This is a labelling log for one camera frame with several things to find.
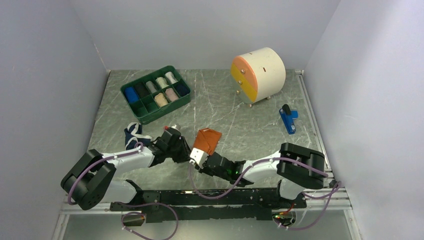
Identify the pink rolled underwear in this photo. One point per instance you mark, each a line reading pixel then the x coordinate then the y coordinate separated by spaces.
pixel 171 94

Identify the blue black hand tool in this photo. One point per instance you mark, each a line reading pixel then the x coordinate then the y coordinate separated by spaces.
pixel 288 117

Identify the cream rolled underwear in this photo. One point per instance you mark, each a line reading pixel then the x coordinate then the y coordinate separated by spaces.
pixel 162 82

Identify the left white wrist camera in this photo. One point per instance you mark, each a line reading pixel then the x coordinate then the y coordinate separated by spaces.
pixel 176 127

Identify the round cream drawer cabinet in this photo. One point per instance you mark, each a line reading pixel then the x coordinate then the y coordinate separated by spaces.
pixel 258 75

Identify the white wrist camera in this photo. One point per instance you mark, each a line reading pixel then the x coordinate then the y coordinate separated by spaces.
pixel 198 157
pixel 176 127

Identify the beige rolled underwear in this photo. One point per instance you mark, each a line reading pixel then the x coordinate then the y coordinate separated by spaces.
pixel 161 100

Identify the grey rolled underwear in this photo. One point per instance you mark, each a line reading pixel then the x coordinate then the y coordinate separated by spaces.
pixel 151 87

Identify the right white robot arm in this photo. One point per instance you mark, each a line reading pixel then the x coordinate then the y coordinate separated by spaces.
pixel 298 167

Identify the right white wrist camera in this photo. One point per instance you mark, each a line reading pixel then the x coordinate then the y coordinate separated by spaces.
pixel 198 157

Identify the white rolled underwear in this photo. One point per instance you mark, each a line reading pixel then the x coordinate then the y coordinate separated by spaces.
pixel 171 77

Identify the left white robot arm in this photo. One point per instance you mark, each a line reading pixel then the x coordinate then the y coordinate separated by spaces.
pixel 91 180

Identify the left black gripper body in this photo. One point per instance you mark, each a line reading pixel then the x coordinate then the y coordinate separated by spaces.
pixel 179 153

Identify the black rolled underwear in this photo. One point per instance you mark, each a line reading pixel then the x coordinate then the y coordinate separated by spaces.
pixel 141 90

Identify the orange cream underwear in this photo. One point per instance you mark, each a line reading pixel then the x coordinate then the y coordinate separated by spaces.
pixel 207 140

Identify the navy rolled underwear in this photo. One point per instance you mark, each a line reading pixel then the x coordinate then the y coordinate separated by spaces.
pixel 181 89

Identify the blue rolled underwear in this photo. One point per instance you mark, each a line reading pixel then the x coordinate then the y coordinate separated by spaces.
pixel 131 95

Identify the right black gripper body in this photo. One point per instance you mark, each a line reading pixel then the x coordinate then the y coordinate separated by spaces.
pixel 207 170

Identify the green divided storage tray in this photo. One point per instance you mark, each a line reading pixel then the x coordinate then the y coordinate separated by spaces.
pixel 145 109

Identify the navy white crumpled underwear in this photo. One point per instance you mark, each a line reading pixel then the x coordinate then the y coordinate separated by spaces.
pixel 134 134

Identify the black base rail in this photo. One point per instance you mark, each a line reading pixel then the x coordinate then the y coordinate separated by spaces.
pixel 250 203

